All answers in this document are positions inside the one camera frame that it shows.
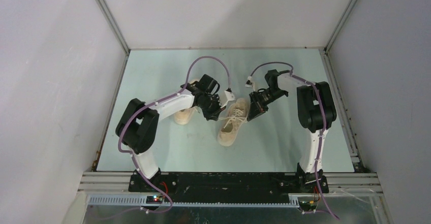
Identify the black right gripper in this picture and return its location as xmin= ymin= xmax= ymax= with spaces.
xmin=247 ymin=89 xmax=287 ymax=121

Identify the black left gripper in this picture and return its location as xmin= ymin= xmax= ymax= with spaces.
xmin=197 ymin=94 xmax=226 ymax=121

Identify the beige sneaker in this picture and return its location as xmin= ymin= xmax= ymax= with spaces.
xmin=173 ymin=78 xmax=201 ymax=126
xmin=218 ymin=98 xmax=250 ymax=147

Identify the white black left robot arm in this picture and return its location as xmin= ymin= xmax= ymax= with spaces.
xmin=115 ymin=74 xmax=226 ymax=192

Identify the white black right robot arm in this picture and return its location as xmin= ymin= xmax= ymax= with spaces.
xmin=247 ymin=70 xmax=337 ymax=193

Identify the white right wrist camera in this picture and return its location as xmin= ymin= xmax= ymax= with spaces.
xmin=245 ymin=76 xmax=257 ymax=91

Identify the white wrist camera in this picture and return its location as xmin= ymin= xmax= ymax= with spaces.
xmin=220 ymin=89 xmax=236 ymax=108
xmin=245 ymin=76 xmax=257 ymax=91

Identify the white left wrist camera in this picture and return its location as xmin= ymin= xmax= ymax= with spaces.
xmin=220 ymin=89 xmax=236 ymax=108

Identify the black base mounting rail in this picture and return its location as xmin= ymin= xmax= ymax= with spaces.
xmin=128 ymin=172 xmax=329 ymax=204

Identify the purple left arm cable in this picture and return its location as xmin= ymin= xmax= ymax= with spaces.
xmin=85 ymin=55 xmax=233 ymax=221

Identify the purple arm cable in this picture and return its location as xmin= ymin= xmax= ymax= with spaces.
xmin=85 ymin=55 xmax=233 ymax=221
xmin=249 ymin=61 xmax=341 ymax=220

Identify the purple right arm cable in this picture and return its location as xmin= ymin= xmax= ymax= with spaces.
xmin=249 ymin=61 xmax=341 ymax=220

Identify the aluminium frame rail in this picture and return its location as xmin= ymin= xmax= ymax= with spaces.
xmin=78 ymin=172 xmax=384 ymax=210

